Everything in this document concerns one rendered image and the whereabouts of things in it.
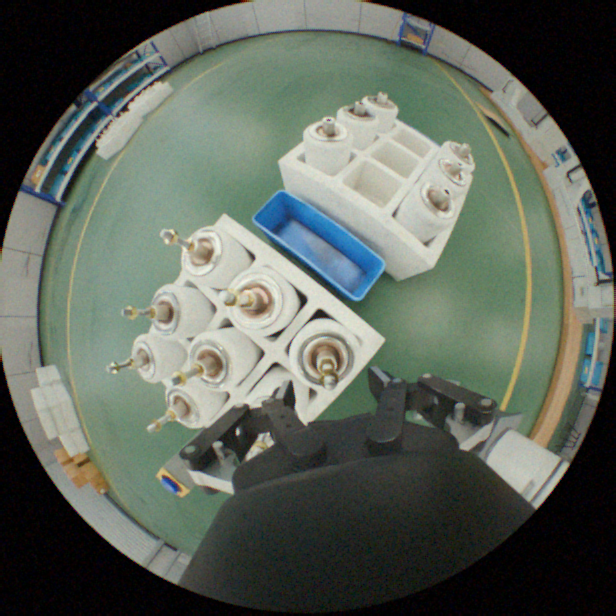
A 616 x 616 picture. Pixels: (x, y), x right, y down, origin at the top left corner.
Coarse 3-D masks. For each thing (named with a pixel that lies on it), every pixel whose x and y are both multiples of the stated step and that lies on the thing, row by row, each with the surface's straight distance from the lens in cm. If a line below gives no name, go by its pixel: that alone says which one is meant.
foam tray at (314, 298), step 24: (240, 240) 36; (264, 264) 33; (288, 264) 32; (312, 288) 31; (312, 312) 31; (336, 312) 31; (264, 336) 33; (288, 336) 31; (360, 336) 32; (264, 360) 33; (288, 360) 32; (360, 360) 33; (168, 384) 48; (240, 384) 39; (312, 408) 35
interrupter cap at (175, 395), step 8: (168, 392) 37; (176, 392) 36; (184, 392) 34; (168, 400) 39; (176, 400) 37; (184, 400) 35; (192, 400) 34; (192, 408) 35; (184, 416) 38; (192, 416) 36; (184, 424) 39; (192, 424) 37
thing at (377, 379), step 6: (372, 372) 15; (378, 372) 14; (372, 378) 15; (378, 378) 13; (384, 378) 13; (372, 384) 15; (378, 384) 14; (384, 384) 13; (372, 390) 16; (378, 390) 14; (378, 396) 14; (378, 402) 14
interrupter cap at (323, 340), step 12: (312, 336) 24; (324, 336) 24; (336, 336) 24; (300, 348) 24; (312, 348) 24; (324, 348) 24; (336, 348) 24; (348, 348) 24; (300, 360) 24; (312, 360) 25; (336, 360) 25; (348, 360) 25; (300, 372) 25; (312, 372) 25; (348, 372) 25
